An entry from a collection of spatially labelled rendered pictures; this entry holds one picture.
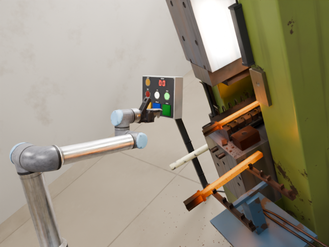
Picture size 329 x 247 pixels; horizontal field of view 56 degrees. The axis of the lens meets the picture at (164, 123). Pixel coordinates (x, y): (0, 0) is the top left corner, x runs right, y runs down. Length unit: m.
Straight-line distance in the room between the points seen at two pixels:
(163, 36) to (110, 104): 1.36
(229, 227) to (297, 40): 0.91
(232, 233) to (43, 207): 0.92
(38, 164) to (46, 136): 2.50
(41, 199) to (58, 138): 2.42
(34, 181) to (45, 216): 0.19
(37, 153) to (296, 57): 1.12
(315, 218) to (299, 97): 0.72
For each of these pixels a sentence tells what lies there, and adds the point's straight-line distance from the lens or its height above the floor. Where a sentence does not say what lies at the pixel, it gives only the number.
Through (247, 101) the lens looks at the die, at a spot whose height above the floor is 0.99.
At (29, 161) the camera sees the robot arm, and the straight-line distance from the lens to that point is 1.46.
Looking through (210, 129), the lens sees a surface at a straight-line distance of 1.72.
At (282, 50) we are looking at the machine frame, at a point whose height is 1.48.
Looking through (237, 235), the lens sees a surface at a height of 0.71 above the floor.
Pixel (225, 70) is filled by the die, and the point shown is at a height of 1.32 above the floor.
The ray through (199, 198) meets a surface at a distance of 1.42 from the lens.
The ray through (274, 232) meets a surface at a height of 0.71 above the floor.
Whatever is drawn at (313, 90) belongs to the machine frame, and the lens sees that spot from 1.36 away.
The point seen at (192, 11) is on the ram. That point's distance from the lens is 1.39.
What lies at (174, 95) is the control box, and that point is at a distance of 2.03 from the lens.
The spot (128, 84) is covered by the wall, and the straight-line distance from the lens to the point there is 4.41.
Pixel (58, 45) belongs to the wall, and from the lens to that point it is 3.92.
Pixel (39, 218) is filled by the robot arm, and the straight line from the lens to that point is 1.67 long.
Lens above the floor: 1.96
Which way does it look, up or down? 29 degrees down
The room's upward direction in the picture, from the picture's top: 24 degrees counter-clockwise
